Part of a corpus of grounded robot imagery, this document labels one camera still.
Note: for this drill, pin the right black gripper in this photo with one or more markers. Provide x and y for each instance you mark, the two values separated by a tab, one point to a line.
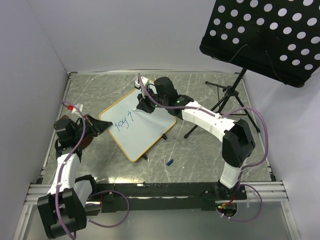
144	105

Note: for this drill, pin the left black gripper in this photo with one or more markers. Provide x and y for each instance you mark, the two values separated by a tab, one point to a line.
96	126

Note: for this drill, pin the yellow framed whiteboard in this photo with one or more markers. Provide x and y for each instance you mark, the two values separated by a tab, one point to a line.
135	132

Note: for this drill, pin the blue marker cap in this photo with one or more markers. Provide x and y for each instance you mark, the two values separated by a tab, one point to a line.
169	162

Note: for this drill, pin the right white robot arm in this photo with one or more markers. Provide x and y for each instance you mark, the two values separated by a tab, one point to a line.
235	136

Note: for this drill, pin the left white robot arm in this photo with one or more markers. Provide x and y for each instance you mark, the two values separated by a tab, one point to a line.
62	209

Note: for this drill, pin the brown whiteboard eraser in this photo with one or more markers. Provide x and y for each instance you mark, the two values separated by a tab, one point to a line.
65	132

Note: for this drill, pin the black base crossbar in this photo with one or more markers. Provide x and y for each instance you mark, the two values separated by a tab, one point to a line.
164	196

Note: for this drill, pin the black perforated music stand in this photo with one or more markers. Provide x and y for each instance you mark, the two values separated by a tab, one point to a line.
279	39

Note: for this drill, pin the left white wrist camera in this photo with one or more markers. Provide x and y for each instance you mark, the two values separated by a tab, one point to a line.
74	110

